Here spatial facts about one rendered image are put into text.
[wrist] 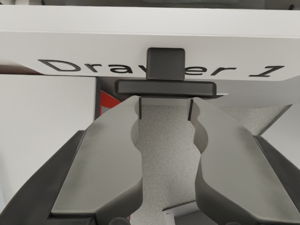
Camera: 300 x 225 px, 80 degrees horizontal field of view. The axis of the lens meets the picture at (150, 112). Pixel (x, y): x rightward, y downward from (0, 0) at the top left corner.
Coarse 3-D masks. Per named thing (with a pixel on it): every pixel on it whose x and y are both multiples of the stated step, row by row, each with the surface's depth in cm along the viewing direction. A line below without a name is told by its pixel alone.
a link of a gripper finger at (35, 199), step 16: (64, 144) 8; (80, 144) 8; (48, 160) 7; (64, 160) 7; (32, 176) 6; (48, 176) 6; (64, 176) 6; (32, 192) 6; (48, 192) 6; (16, 208) 5; (32, 208) 5; (48, 208) 5; (0, 224) 5; (16, 224) 5; (32, 224) 5; (48, 224) 5; (64, 224) 5; (80, 224) 5; (96, 224) 5
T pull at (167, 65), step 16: (160, 48) 13; (176, 48) 13; (160, 64) 13; (176, 64) 13; (128, 80) 13; (144, 80) 13; (160, 80) 13; (176, 80) 13; (128, 96) 13; (144, 96) 13; (160, 96) 13; (176, 96) 13; (192, 96) 13; (208, 96) 13
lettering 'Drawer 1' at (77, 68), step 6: (42, 60) 17; (48, 60) 17; (54, 60) 17; (72, 66) 18; (78, 66) 18; (90, 66) 18; (108, 66) 18; (114, 66) 18; (120, 66) 18; (126, 66) 18; (138, 66) 17; (270, 66) 16; (276, 66) 16; (282, 66) 16; (114, 72) 20; (120, 72) 20; (126, 72) 20; (132, 72) 20; (216, 72) 19; (264, 72) 18; (270, 72) 18
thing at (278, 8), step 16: (16, 0) 15; (32, 0) 15; (48, 0) 18; (64, 0) 21; (80, 0) 21; (96, 0) 21; (112, 0) 21; (128, 0) 21; (256, 0) 20; (272, 0) 19; (288, 0) 17
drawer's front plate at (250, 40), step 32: (0, 32) 12; (32, 32) 11; (64, 32) 11; (96, 32) 11; (128, 32) 11; (160, 32) 11; (192, 32) 11; (224, 32) 11; (256, 32) 11; (288, 32) 11; (32, 64) 18; (64, 64) 18; (128, 64) 17; (192, 64) 17; (224, 64) 16; (256, 64) 16; (288, 64) 16
